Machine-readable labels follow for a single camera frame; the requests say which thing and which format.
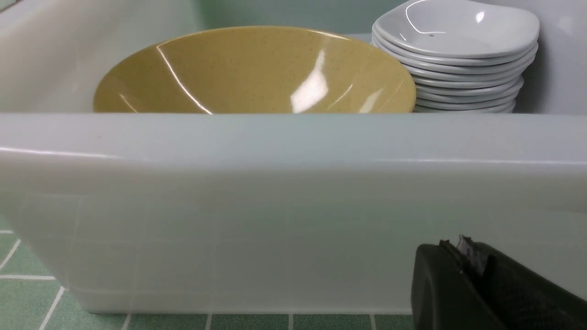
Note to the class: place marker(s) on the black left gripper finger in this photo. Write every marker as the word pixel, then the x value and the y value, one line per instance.
pixel 473 286

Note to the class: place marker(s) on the yellow bowl in tub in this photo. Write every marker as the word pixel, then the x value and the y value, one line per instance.
pixel 257 70

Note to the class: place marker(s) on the translucent white plastic tub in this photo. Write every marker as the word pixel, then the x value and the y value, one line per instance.
pixel 180 214

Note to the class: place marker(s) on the stack of white dishes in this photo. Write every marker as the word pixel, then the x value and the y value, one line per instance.
pixel 464 56

